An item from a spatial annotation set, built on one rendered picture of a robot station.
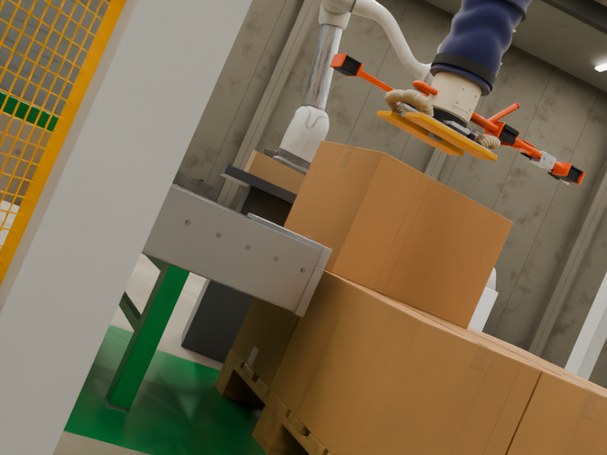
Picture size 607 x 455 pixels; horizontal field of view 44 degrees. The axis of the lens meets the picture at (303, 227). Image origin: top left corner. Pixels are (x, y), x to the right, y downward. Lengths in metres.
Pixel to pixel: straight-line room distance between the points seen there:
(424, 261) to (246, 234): 0.68
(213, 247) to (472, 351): 0.72
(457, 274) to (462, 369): 0.72
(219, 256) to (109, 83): 0.94
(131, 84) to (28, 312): 0.38
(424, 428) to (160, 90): 1.08
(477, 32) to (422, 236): 0.71
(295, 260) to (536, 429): 0.77
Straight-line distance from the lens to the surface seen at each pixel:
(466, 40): 2.64
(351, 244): 2.31
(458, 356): 1.88
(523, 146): 2.86
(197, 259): 2.03
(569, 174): 3.01
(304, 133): 3.15
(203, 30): 1.22
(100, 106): 1.18
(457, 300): 2.60
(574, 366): 5.59
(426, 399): 1.87
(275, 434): 2.23
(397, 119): 2.63
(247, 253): 2.06
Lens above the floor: 0.62
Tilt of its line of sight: level
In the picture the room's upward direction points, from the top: 24 degrees clockwise
